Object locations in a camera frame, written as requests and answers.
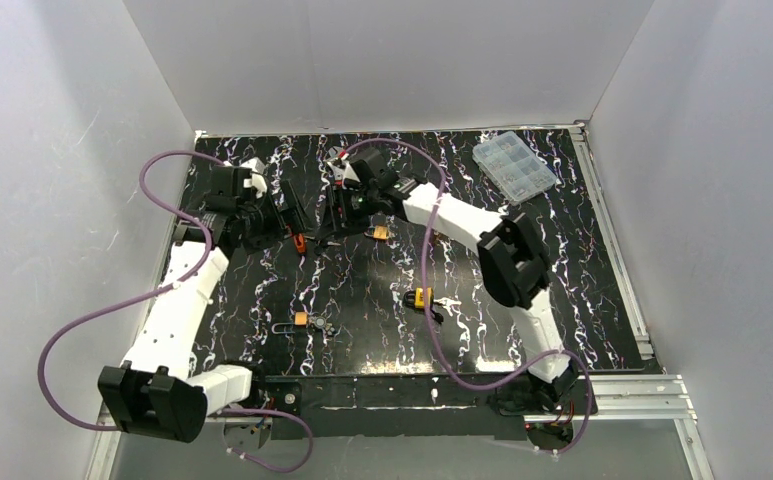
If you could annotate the orange black padlock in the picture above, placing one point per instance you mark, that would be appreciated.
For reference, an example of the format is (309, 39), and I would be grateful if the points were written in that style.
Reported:
(300, 243)

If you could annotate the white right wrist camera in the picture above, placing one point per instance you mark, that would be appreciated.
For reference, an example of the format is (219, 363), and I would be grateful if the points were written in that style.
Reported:
(343, 173)

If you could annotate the clear plastic screw box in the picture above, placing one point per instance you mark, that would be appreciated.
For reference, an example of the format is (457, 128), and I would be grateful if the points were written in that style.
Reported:
(513, 167)

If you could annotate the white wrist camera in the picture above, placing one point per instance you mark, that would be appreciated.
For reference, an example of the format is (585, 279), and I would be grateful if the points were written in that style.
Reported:
(343, 173)
(254, 177)

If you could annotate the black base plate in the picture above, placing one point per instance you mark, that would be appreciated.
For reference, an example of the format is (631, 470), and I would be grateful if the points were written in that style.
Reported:
(417, 405)

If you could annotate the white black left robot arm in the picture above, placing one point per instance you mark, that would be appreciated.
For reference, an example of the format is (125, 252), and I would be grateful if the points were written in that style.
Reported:
(152, 391)

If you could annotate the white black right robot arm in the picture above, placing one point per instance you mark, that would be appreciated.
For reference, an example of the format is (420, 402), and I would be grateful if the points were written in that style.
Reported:
(514, 263)

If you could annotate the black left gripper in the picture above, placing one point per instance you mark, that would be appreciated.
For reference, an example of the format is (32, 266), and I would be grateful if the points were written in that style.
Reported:
(283, 211)

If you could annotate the small brass padlock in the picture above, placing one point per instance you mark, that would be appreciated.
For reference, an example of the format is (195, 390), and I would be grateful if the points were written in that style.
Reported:
(379, 233)

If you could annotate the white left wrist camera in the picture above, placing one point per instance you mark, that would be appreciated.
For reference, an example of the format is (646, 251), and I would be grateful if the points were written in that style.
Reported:
(254, 177)

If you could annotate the long shackle orange padlock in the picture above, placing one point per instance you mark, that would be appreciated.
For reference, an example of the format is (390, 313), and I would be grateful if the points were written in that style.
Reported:
(298, 321)

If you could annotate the silver keys on ring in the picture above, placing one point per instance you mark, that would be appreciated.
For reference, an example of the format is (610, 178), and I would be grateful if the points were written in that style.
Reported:
(447, 303)

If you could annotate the yellow padlock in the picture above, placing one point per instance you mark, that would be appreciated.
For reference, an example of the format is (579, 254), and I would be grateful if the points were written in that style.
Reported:
(422, 299)

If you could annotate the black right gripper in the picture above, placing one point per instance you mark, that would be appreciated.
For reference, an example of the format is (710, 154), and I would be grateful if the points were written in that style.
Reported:
(336, 216)

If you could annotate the black head keys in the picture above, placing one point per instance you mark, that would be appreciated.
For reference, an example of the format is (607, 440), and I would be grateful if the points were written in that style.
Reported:
(320, 246)

